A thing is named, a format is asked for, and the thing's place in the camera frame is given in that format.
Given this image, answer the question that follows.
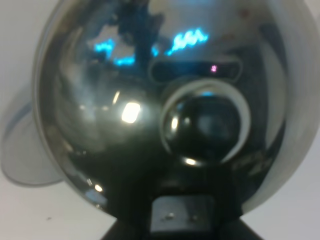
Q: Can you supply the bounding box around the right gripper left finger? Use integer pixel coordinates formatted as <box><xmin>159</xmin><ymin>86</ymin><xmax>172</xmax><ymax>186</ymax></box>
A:
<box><xmin>101</xmin><ymin>218</ymin><xmax>153</xmax><ymax>240</ymax></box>

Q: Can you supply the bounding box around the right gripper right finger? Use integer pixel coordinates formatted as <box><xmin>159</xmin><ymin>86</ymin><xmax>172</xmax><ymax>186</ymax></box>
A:
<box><xmin>212</xmin><ymin>214</ymin><xmax>260</xmax><ymax>240</ymax></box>

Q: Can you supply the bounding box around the stainless steel teapot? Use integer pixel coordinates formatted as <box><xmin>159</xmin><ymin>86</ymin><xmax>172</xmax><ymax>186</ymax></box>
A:
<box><xmin>32</xmin><ymin>0</ymin><xmax>320</xmax><ymax>225</ymax></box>

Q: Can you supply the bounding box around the near stainless steel teacup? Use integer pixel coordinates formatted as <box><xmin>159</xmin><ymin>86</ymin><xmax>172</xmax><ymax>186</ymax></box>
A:
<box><xmin>0</xmin><ymin>83</ymin><xmax>62</xmax><ymax>188</ymax></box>

